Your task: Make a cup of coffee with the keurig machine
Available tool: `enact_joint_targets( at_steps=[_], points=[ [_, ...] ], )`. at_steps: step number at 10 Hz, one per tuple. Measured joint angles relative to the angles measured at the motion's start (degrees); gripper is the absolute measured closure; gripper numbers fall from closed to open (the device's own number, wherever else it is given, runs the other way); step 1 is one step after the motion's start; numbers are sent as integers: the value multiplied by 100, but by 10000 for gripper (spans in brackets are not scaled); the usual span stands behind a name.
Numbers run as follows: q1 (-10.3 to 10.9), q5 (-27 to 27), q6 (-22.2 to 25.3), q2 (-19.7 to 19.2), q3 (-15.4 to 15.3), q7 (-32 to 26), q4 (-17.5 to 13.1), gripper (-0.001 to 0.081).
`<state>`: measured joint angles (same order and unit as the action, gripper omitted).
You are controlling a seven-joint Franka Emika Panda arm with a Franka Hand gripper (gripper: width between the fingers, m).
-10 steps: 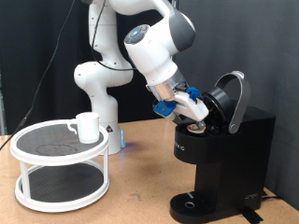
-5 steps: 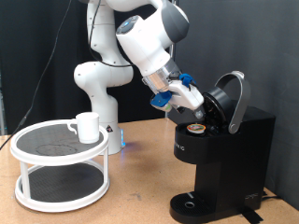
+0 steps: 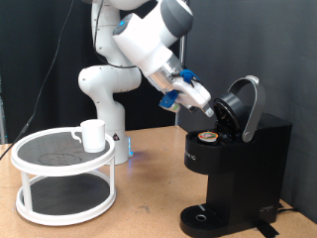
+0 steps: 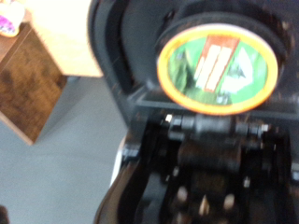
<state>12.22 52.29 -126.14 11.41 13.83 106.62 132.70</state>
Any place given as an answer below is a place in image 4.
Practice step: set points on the black Keurig coffee machine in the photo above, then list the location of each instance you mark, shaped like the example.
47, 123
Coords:
218, 155

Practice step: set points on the coffee pod with green lid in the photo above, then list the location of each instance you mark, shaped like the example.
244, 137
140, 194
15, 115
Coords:
218, 68

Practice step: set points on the colourful pink round item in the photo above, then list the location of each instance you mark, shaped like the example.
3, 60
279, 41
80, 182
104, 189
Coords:
9, 18

